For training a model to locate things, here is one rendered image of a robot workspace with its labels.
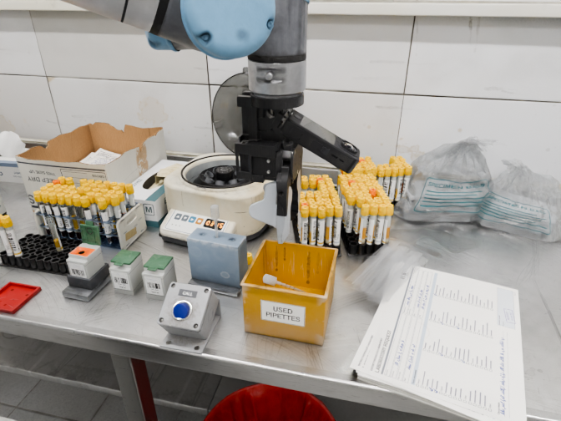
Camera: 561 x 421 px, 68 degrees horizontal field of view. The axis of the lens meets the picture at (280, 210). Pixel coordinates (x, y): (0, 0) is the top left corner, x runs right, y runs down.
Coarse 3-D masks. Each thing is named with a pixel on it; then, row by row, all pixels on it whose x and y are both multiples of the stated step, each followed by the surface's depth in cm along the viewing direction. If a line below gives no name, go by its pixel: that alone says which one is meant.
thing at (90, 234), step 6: (90, 222) 76; (84, 228) 76; (90, 228) 76; (96, 228) 76; (84, 234) 77; (90, 234) 76; (96, 234) 76; (84, 240) 77; (90, 240) 77; (96, 240) 77
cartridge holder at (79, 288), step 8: (96, 272) 76; (104, 272) 78; (72, 280) 76; (80, 280) 75; (88, 280) 74; (96, 280) 76; (104, 280) 78; (72, 288) 76; (80, 288) 76; (88, 288) 75; (96, 288) 76; (64, 296) 75; (72, 296) 75; (80, 296) 74; (88, 296) 74
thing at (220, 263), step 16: (192, 240) 75; (208, 240) 74; (224, 240) 74; (240, 240) 74; (192, 256) 76; (208, 256) 75; (224, 256) 74; (240, 256) 74; (192, 272) 78; (208, 272) 77; (224, 272) 76; (240, 272) 75; (224, 288) 76; (240, 288) 77
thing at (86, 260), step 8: (80, 248) 76; (88, 248) 76; (96, 248) 76; (72, 256) 74; (80, 256) 74; (88, 256) 74; (96, 256) 76; (72, 264) 74; (80, 264) 74; (88, 264) 74; (96, 264) 76; (104, 264) 79; (72, 272) 75; (80, 272) 75; (88, 272) 74
